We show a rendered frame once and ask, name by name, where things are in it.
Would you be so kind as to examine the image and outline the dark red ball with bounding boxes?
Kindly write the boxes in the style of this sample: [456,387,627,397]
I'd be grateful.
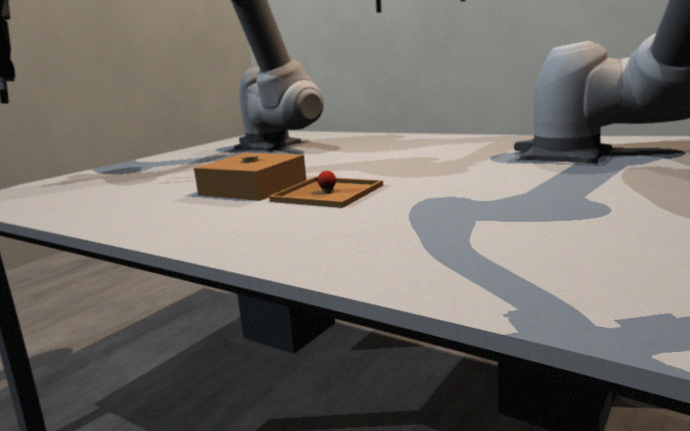
[317,171,336,189]

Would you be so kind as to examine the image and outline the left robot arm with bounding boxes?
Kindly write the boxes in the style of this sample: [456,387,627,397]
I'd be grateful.
[514,0,690,163]

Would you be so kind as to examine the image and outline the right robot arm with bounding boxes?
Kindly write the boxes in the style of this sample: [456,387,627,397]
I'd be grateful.
[231,0,323,151]

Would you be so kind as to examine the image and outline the tan square tray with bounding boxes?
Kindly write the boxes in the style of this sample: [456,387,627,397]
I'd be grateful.
[270,177,384,207]

